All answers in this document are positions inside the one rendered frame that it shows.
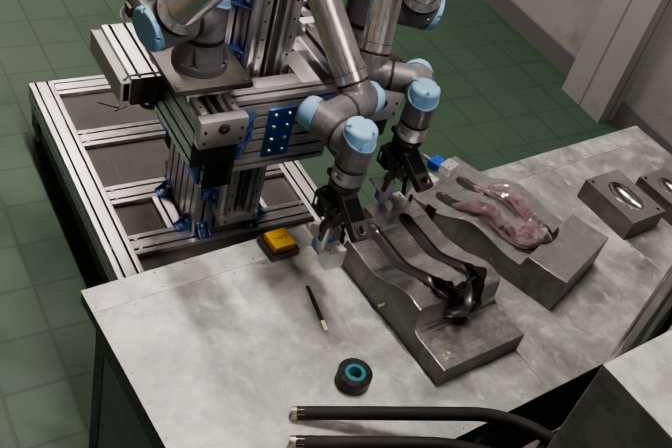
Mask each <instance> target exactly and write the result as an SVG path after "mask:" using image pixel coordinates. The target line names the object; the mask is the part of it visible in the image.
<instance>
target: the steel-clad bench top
mask: <svg viewBox="0 0 672 448"><path fill-rule="evenodd" d="M662 168H666V169H668V170H669V171H670V172H671V173H672V155H671V154H670V153H669V152H667V151H666V150H665V149H664V148H663V147H661V146H660V145H659V144H658V143H657V142H655V141H654V140H653V139H652V138H651V137H649V136H648V135H647V134H646V133H644V132H643V131H642V130H641V129H640V128H638V127H637V126H633V127H630V128H626V129H623V130H620V131H616V132H613V133H610V134H606V135H603V136H600V137H596V138H593V139H590V140H586V141H583V142H579V143H576V144H573V145H569V146H566V147H563V148H559V149H556V150H553V151H549V152H546V153H542V154H539V155H536V156H532V157H529V158H526V159H522V160H519V161H516V162H512V163H509V164H505V165H502V166H499V167H495V168H492V169H489V170H485V171H482V172H481V173H482V174H484V175H486V176H488V177H492V178H497V179H504V180H510V181H514V182H517V183H519V184H520V185H522V186H523V187H524V188H526V189H527V190H528V191H529V192H530V193H531V194H532V195H533V196H534V197H535V198H536V199H537V200H538V201H539V202H540V203H541V204H542V205H543V206H544V207H545V208H546V209H547V210H548V211H549V212H551V213H552V214H553V215H555V216H556V217H558V218H559V219H561V220H562V221H565V220H566V219H567V218H568V217H569V216H571V215H572V214H573V215H575V216H576V217H578V218H579V219H581V220H582V221H584V222H586V223H587V224H589V225H590V226H592V227H593V228H595V229H596V230H598V231H599V232H601V233H602V234H604V235H606V236H607V237H609V238H608V240H607V242H606V243H605V245H604V247H603V248H602V250H601V252H600V253H599V255H598V257H597V258H596V260H595V262H594V263H593V265H592V266H591V267H590V268H589V269H588V270H587V272H586V273H585V274H584V275H583V276H582V277H581V278H580V279H579V280H578V281H577V282H576V284H575V285H574V286H573V287H572V288H571V289H570V290H569V291H568V292H567V293H566V294H565V296H564V297H563V298H562V299H561V300H560V301H559V302H558V303H557V304H556V305H555V306H554V307H553V309H552V310H551V311H550V310H548V309H547V308H545V307H544V306H543V305H541V304H540V303H538V302H537V301H535V300H534V299H533V298H531V297H530V296H528V295H527V294H525V293H524V292H523V291H521V290H520V289H518V288H517V287H516V286H514V285H513V284H511V283H510V282H508V281H507V280H506V279H504V278H503V277H501V276H500V275H499V274H498V275H499V276H500V277H501V281H500V283H499V286H498V289H497V292H496V295H495V299H496V302H497V304H498V305H499V306H500V307H501V308H502V309H503V311H504V312H505V313H506V314H507V315H508V316H509V317H510V318H511V319H512V321H513V322H514V323H515V324H516V325H517V326H518V327H519V328H520V329H521V331H522V332H523V333H524V334H525V335H524V337H523V338H522V340H521V342H520V344H519V346H518V347H517V349H516V350H514V351H512V352H510V353H507V354H505V355H503V356H501V357H499V358H497V359H494V360H492V361H490V362H488V363H486V364H483V365H481V366H479V367H477V368H475V369H472V370H470V371H468V372H466V373H464V374H462V375H459V376H457V377H455V378H453V379H451V380H448V381H446V382H444V383H442V384H440V385H438V386H437V385H436V384H435V383H434V381H433V380H432V379H431V378H430V376H429V375H428V374H427V373H426V371H425V370H424V369H423V368H422V366H421V365H420V364H419V362H418V361H417V360H416V359H415V357H414V356H413V355H412V354H411V352H410V351H409V350H408V349H407V347H406V346H405V345H404V343H403V342H402V341H401V340H400V338H399V337H398V336H397V335H396V333H395V332H394V331H393V330H392V328H391V327H390V326H389V324H388V323H387V322H386V321H385V319H384V318H383V317H382V316H381V314H380V313H379V312H378V310H377V309H376V308H375V307H374V305H373V304H372V303H371V302H370V300H369V299H368V298H367V297H366V295H365V294H364V293H363V291H362V290H361V289H360V288H359V286H358V285H357V284H356V283H355V281H354V280H353V279H352V278H351V276H350V275H349V274H348V272H347V271H346V270H345V269H344V267H343V266H339V267H336V268H333V269H330V270H327V271H325V270H324V269H323V268H322V267H321V265H320V264H319V263H318V261H317V260H318V256H319V255H318V254H317V253H316V251H315V250H314V249H313V248H312V246H311V243H312V239H313V237H314V236H313V235H312V234H311V233H310V231H309V230H308V229H307V227H306V226H305V224H304V225H301V226H297V227H294V228H290V229H287V230H286V231H287V232H288V233H289V235H290V236H291V237H292V238H293V240H294V241H295V242H296V244H297V246H298V247H299V248H300V251H299V254H298V255H295V256H291V257H288V258H285V259H282V260H279V261H276V262H271V260H270V259H269V258H268V256H267V255H266V253H265V252H264V251H263V249H262V248H261V247H260V245H259V244H258V242H257V239H253V240H250V241H247V242H243V243H240V244H237V245H233V246H230V247H226V248H223V249H220V250H216V251H213V252H210V253H206V254H203V255H200V256H196V257H193V258H189V259H186V260H183V261H179V262H176V263H173V264H169V265H166V266H163V267H159V268H156V269H152V270H149V271H146V272H142V273H139V274H136V275H132V276H129V277H126V278H122V279H119V280H115V281H112V282H109V283H105V284H102V285H99V286H95V287H92V288H89V289H85V290H82V291H81V293H82V295H83V297H84V299H85V301H86V303H87V304H88V306H89V308H90V310H91V312H92V314H93V315H94V317H95V319H96V321H97V323H98V325H99V327H100V328H101V330H102V332H103V334H104V336H105V338H106V340H107V341H108V343H109V345H110V347H111V349H112V351H113V352H114V354H115V356H116V358H117V360H118V362H119V364H120V365H121V367H122V369H123V371H124V373H125V375H126V376H127V378H128V380H129V382H130V384H131V386H132V388H133V389H134V391H135V393H136V395H137V397H138V399H139V400H140V402H141V404H142V406H143V408H144V410H145V412H146V413H147V415H148V417H149V419H150V421H151V423H152V425H153V426H154V428H155V430H156V432H157V434H158V436H159V437H160V439H161V441H162V443H163V445H164V447H165V448H290V439H291V435H344V436H423V437H441V438H450V439H457V438H459V437H461V436H463V435H465V434H467V433H469V432H471V431H473V430H475V429H477V428H478V427H480V426H482V425H484V424H486V423H488V422H479V421H378V420H292V418H291V410H292V406H440V407H482V408H491V409H496V410H501V411H505V412H510V411H512V410H514V409H516V408H518V407H520V406H522V405H524V404H526V403H528V402H530V401H532V400H534V399H536V398H538V397H539V396H541V395H543V394H545V393H547V392H549V391H551V390H553V389H555V388H557V387H559V386H561V385H563V384H565V383H567V382H569V381H571V380H573V379H575V378H577V377H579V376H581V375H583V374H585V373H587V372H589V371H591V370H593V369H595V368H597V367H599V366H601V365H602V364H604V363H605V362H606V360H607V359H608V357H609V356H610V354H611V353H612V351H613V350H614V348H615V347H616V345H617V344H618V343H619V341H620V340H621V338H622V337H623V335H624V334H625V332H626V331H627V329H628V328H629V326H630V325H631V323H632V322H633V321H634V319H635V318H636V316H637V315H638V313H639V312H640V310H641V309H642V307H643V306H644V304H645V303H646V301H647V300H648V298H649V297H650V296H651V294H652V293H653V291H654V290H655V288H656V287H657V285H658V284H659V282H660V281H661V279H662V278H663V276H664V275H665V274H666V272H667V271H668V269H669V268H670V266H671V265H672V226H671V225H670V224H669V223H668V222H666V221H665V220H664V219H663V218H661V219H660V221H659V222H658V224H657V225H656V227H655V228H653V229H650V230H648V231H645V232H643V233H640V234H638V235H635V236H633V237H630V238H628V239H625V240H623V239H622V238H621V237H619V236H618V235H617V234H616V233H615V232H614V231H613V230H612V229H611V228H610V227H609V226H608V225H607V224H606V223H605V222H604V221H602V220H601V219H600V218H599V217H598V216H597V215H596V214H595V213H594V212H593V211H592V210H591V209H590V208H589V207H588V206H586V205H585V204H584V203H583V202H582V201H581V200H580V199H579V198H578V197H577V195H578V193H579V192H580V190H581V188H582V186H583V184H584V182H585V180H586V179H589V178H592V177H595V176H598V175H601V174H604V173H608V172H611V171H614V170H617V169H618V170H620V171H621V172H622V173H623V174H624V175H625V176H626V177H628V178H629V179H630V180H631V181H632V182H633V183H634V184H635V183H636V181H637V180H638V178H639V176H642V175H645V174H648V173H651V172H653V171H656V170H659V169H662ZM306 286H310V288H311V290H312V293H313V295H314V297H315V300H316V302H317V305H318V307H319V309H320V312H321V314H322V316H323V319H324V321H325V323H326V326H327V328H328V330H325V331H324V329H323V327H322V324H321V322H320V319H319V317H318V315H317V312H316V310H315V308H314V305H313V303H312V300H311V298H310V296H309V293H308V291H307V289H306ZM348 358H357V359H360V360H363V361H364V362H366V363H367V364H368V365H369V366H370V368H371V369H372V372H373V378H372V381H371V383H370V386H369V388H368V390H367V391H366V392H365V393H364V394H362V395H360V396H350V395H347V394H345V393H343V392H342V391H341V390H340V389H339V388H338V387H337V385H336V383H335V375H336V372H337V369H338V367H339V364H340V363H341V362H342V361H343V360H345V359H348Z"/></svg>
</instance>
